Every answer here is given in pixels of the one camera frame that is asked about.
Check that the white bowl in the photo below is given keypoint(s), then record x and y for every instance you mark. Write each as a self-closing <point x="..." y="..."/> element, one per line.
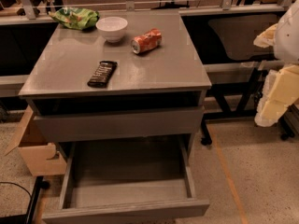
<point x="112" y="29"/>

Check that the green chip bag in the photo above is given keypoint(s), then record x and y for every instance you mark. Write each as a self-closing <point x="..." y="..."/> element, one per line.
<point x="77" y="18"/>

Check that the grey drawer cabinet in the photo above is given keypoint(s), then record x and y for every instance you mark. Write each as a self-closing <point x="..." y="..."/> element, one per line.
<point x="170" y="76"/>

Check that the open grey middle drawer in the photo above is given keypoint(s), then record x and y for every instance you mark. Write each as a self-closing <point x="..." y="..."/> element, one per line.
<point x="124" y="181"/>

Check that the black rolling table frame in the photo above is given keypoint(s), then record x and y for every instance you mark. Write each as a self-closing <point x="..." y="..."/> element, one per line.
<point x="250" y="93"/>

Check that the closed grey top drawer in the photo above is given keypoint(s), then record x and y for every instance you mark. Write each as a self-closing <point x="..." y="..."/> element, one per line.
<point x="115" y="125"/>

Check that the brown cardboard box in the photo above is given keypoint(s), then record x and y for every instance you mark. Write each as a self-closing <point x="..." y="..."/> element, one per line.
<point x="41" y="157"/>

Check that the crushed orange soda can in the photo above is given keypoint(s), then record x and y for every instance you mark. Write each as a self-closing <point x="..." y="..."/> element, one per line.
<point x="146" y="42"/>

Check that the metal railing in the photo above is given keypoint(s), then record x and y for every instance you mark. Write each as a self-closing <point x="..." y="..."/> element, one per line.
<point x="149" y="3"/>

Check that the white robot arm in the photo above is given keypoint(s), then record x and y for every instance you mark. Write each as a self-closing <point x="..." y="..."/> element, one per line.
<point x="286" y="41"/>

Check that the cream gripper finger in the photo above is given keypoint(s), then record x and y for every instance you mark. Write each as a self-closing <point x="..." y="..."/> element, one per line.
<point x="266" y="38"/>
<point x="280" y="90"/>

